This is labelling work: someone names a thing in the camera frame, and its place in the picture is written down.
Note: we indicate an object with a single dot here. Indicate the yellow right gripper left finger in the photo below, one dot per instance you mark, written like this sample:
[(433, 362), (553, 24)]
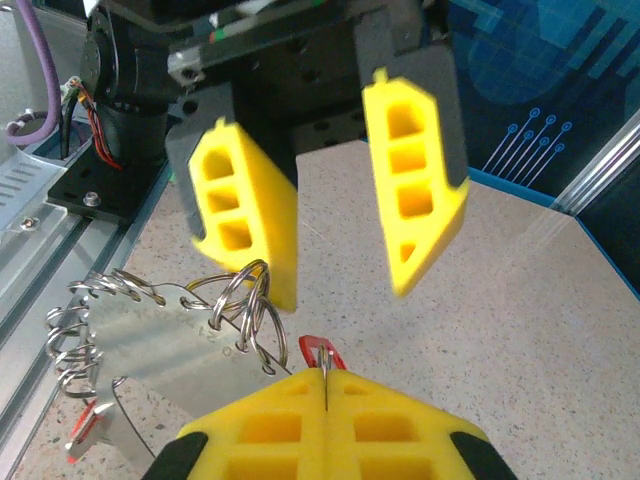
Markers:
[(250, 440)]

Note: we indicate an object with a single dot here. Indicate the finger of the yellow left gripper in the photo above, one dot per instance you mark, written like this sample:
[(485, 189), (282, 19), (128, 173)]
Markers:
[(270, 225), (445, 210)]

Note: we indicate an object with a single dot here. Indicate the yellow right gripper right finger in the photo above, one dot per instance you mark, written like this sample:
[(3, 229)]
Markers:
[(400, 440)]

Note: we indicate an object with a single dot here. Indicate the red key tag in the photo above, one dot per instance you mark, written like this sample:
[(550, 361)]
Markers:
[(80, 431), (310, 347)]

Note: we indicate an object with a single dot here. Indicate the metal keyring plate with rings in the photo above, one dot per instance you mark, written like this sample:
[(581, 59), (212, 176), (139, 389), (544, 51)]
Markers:
[(150, 340)]

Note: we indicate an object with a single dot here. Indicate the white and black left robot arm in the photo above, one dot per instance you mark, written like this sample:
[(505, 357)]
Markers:
[(135, 100)]

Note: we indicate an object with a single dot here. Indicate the aluminium frame post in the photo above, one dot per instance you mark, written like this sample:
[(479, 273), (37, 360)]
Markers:
[(600, 165)]

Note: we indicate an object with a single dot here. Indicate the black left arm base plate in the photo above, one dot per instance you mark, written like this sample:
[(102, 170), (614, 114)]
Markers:
[(100, 182)]

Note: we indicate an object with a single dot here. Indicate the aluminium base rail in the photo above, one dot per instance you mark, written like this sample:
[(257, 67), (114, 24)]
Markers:
[(30, 265)]

